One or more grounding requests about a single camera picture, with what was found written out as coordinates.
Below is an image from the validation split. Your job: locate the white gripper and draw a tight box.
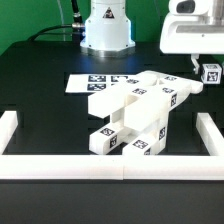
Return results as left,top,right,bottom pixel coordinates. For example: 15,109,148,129
160,13,224,74

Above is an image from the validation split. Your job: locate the white tagged cube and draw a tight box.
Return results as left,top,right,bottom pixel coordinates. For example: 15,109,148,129
201,64,222,84

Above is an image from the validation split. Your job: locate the white chair back frame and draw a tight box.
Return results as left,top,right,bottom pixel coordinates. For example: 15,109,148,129
88,71,203,131

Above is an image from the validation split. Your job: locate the white chair seat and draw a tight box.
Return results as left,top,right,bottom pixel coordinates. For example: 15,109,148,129
110,109,168,154

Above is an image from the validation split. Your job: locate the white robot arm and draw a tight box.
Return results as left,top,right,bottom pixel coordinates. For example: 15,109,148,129
160,0,224,73

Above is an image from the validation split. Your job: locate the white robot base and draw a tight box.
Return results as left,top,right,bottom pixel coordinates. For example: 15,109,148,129
80,0,135,57

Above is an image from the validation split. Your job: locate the white right fence bar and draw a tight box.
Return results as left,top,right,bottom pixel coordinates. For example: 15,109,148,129
196,113,224,156

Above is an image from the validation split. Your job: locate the white fence bar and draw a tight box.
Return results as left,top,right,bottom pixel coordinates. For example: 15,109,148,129
0,111,18,155
0,155,224,180
196,113,224,156

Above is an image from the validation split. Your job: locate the white front fence bar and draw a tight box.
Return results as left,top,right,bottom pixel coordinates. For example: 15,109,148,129
0,155,224,180

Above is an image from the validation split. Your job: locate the white marker sheet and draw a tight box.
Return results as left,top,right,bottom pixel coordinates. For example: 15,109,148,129
65,74,138,93

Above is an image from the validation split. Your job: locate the white left fence bar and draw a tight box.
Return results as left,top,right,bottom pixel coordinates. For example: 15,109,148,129
0,111,18,155

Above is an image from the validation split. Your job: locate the black cable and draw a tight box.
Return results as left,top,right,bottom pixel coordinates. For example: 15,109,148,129
26,0,87,42

